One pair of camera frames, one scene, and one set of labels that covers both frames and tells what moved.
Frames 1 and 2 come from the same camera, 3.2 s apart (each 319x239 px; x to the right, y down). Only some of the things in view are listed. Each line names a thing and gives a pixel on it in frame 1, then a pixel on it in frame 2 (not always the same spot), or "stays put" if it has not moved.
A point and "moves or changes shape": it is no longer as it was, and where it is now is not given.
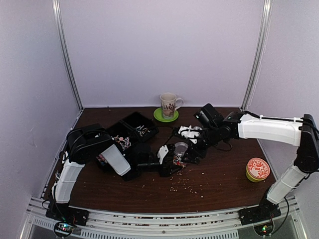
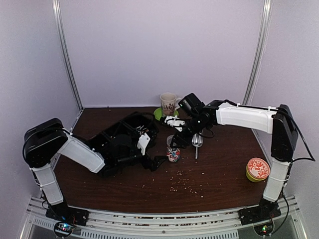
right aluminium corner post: (267, 8) stays put
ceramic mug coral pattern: (169, 104) stays put
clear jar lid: (181, 147) → (169, 138)
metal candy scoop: (197, 128) moves or changes shape
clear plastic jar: (180, 149) moves or changes shape
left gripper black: (166, 171) → (154, 164)
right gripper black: (202, 154) → (180, 139)
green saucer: (157, 114) stays put
